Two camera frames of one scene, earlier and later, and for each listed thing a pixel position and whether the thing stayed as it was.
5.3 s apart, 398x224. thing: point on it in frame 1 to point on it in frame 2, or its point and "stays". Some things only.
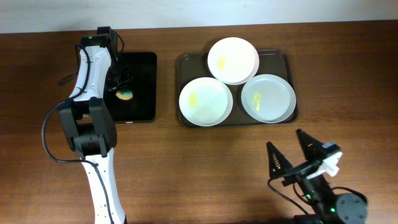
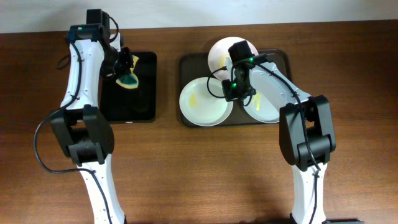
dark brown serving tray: (278, 62) stays
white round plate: (206, 101) stays
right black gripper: (284, 165) to (229, 96)
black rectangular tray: (139, 76) stays
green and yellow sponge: (124, 94) to (130, 81)
